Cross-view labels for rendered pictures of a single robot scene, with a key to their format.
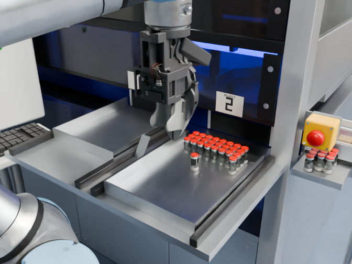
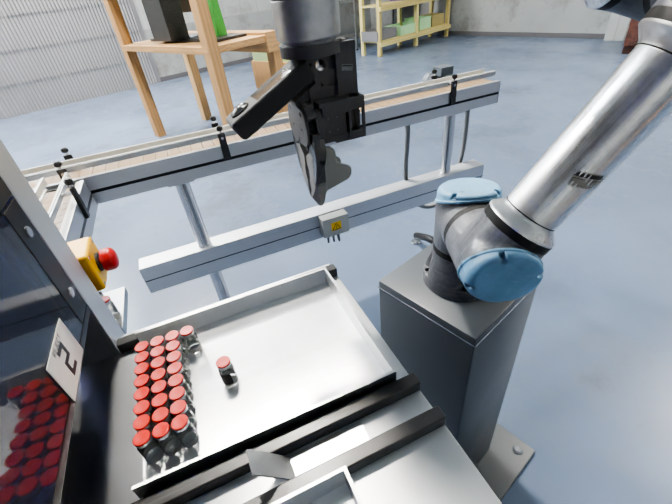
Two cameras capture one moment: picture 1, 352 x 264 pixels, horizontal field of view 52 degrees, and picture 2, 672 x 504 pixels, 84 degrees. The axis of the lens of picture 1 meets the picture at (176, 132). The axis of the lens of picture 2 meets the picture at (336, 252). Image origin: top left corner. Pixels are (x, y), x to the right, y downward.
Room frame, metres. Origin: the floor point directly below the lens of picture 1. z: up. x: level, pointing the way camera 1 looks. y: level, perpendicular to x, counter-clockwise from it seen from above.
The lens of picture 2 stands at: (1.01, 0.30, 1.35)
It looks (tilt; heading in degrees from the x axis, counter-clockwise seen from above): 36 degrees down; 215
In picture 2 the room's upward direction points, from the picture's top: 7 degrees counter-clockwise
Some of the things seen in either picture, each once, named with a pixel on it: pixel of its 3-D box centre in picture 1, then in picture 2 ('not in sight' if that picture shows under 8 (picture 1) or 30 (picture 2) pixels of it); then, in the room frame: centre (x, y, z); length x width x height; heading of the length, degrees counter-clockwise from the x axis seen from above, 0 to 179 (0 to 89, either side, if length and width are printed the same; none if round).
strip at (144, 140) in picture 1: (130, 154); (311, 445); (0.86, 0.12, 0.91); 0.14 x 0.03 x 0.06; 145
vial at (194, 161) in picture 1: (194, 162); (227, 371); (0.83, -0.05, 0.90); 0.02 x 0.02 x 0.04
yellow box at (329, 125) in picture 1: (321, 131); (76, 268); (0.83, -0.37, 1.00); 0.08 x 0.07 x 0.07; 144
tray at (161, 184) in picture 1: (188, 173); (255, 357); (0.78, -0.03, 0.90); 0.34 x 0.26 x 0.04; 144
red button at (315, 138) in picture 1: (316, 138); (105, 259); (0.79, -0.34, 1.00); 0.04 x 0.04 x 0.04; 54
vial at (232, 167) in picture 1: (232, 165); (190, 339); (0.81, -0.15, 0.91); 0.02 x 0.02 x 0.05
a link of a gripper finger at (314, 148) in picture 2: not in sight; (314, 150); (0.63, 0.02, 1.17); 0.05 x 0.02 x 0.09; 55
